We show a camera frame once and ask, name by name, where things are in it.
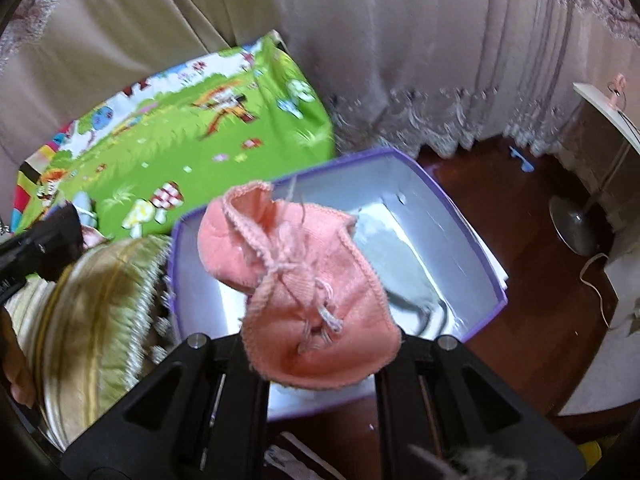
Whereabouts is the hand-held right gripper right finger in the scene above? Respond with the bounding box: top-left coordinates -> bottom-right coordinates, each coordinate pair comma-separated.
377,334 -> 587,480

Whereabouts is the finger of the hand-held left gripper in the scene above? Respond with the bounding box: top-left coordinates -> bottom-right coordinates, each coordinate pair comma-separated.
35,203 -> 84,281

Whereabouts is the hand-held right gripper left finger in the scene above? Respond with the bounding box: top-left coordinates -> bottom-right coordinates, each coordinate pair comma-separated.
60,332 -> 273,480

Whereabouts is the pink knitted hat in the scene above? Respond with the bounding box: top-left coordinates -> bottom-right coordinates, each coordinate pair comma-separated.
196,182 -> 402,391

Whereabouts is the purple cardboard box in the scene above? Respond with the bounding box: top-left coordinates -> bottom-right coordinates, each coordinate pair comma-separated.
167,147 -> 510,421

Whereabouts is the person's left hand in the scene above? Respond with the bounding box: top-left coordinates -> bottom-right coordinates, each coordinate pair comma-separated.
0,310 -> 37,407

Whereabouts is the light blue fluffy cloth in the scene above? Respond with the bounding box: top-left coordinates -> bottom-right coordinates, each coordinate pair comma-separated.
74,196 -> 100,228

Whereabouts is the grey fuzzy cloth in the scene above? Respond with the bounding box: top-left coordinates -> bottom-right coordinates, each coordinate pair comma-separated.
407,442 -> 531,480

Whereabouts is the gold fringed cushion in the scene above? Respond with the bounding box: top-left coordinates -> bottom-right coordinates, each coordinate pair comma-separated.
5,235 -> 173,453

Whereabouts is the cartoon printed blanket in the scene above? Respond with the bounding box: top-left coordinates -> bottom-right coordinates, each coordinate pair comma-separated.
10,30 -> 336,251

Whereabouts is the white round rug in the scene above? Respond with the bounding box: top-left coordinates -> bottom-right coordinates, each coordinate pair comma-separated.
555,320 -> 640,416

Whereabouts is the metal fan stand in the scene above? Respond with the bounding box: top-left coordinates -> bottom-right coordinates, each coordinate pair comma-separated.
549,125 -> 640,256

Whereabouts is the small blue object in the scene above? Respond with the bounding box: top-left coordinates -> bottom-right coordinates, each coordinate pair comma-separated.
509,146 -> 535,173

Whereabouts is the white table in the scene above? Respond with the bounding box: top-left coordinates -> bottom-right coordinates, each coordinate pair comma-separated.
572,82 -> 640,156

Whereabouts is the lace-patterned pinkish curtain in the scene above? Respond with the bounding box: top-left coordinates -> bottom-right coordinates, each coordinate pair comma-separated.
270,0 -> 640,161

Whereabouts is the small pink object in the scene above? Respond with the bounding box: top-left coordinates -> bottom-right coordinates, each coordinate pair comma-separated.
607,74 -> 628,108

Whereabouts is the white cable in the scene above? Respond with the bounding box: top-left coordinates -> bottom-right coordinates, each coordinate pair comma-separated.
580,252 -> 613,328

